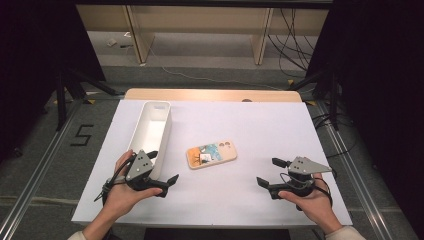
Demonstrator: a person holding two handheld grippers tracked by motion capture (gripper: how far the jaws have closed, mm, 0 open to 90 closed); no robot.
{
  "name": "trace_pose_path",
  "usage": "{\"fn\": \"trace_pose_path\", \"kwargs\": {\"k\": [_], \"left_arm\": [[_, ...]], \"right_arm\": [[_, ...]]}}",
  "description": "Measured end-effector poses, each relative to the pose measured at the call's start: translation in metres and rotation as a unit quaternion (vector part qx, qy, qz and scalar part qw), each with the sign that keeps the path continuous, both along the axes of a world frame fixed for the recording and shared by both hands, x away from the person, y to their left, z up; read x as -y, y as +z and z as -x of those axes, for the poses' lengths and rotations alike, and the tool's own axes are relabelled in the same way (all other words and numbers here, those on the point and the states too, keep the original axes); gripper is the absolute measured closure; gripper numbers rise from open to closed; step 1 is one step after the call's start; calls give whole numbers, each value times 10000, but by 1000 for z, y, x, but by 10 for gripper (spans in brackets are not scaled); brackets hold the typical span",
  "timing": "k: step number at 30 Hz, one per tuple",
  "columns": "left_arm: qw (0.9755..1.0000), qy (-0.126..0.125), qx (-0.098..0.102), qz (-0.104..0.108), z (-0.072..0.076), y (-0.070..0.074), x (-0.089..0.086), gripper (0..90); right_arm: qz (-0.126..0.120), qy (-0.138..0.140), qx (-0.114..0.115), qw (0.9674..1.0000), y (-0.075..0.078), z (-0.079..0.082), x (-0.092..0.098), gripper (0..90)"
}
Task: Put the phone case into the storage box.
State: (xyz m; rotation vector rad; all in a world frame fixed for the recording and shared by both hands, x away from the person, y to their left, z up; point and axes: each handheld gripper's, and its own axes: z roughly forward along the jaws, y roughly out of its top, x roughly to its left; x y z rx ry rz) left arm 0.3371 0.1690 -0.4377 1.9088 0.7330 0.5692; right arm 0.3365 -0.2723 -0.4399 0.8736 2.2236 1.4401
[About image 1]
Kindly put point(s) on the person's right hand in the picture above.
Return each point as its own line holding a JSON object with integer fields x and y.
{"x": 311, "y": 205}

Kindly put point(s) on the black tripod stand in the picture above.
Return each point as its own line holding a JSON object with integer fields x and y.
{"x": 61, "y": 100}
{"x": 333, "y": 100}

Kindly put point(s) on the white plastic storage box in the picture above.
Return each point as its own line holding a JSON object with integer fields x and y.
{"x": 150, "y": 133}

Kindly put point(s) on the light wooden shelf unit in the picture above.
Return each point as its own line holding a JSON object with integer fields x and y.
{"x": 200, "y": 18}

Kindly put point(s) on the white table cover sheet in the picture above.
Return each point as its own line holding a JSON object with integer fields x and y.
{"x": 233, "y": 200}

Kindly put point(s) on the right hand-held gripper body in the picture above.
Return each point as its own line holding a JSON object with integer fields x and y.
{"x": 301, "y": 173}

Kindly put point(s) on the wooden table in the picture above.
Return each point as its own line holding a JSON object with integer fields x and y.
{"x": 200, "y": 95}

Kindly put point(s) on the small white floor scrap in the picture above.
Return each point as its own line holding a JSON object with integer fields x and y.
{"x": 111, "y": 42}

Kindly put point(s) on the black curtain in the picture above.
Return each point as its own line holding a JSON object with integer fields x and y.
{"x": 383, "y": 83}
{"x": 30, "y": 66}

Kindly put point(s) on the aluminium floor rail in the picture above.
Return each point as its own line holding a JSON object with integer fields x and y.
{"x": 356, "y": 180}
{"x": 36, "y": 170}

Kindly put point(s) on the person's left hand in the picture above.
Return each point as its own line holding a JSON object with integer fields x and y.
{"x": 123, "y": 200}

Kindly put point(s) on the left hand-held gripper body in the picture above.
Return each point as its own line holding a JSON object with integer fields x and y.
{"x": 139, "y": 168}

